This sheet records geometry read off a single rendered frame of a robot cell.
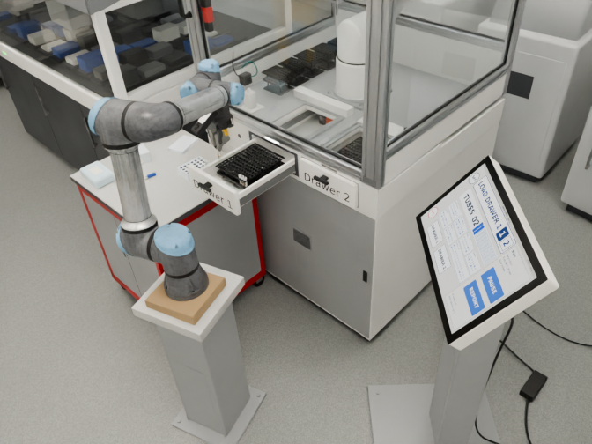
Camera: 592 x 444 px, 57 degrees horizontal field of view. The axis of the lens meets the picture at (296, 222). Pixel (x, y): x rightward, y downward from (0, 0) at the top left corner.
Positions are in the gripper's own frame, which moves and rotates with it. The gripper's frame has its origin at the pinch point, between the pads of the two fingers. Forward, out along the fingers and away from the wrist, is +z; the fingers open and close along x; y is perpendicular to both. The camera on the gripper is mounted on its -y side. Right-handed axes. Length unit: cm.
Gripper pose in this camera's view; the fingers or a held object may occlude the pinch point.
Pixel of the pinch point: (216, 148)
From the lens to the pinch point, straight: 219.9
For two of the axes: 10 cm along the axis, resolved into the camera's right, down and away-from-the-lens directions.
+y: 7.6, -4.5, 4.8
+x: -6.5, -4.7, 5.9
